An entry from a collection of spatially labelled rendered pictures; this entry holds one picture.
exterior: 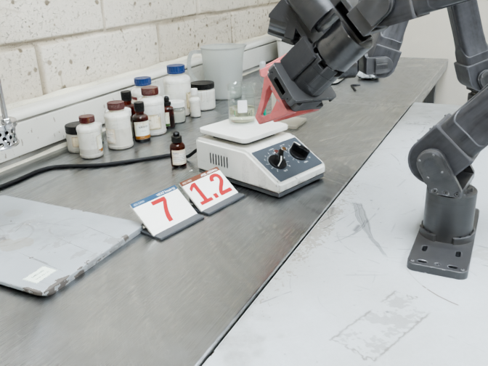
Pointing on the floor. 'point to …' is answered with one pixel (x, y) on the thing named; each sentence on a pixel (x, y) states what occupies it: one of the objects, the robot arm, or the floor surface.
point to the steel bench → (189, 234)
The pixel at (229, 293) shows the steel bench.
